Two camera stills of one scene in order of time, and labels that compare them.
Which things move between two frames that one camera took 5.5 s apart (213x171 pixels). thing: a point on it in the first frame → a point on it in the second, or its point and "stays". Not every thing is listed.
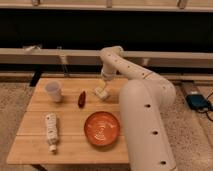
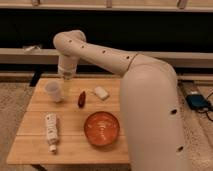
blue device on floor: (197, 101) stays
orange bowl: (102, 128) stays
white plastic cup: (55, 90) stays
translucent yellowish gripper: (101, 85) → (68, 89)
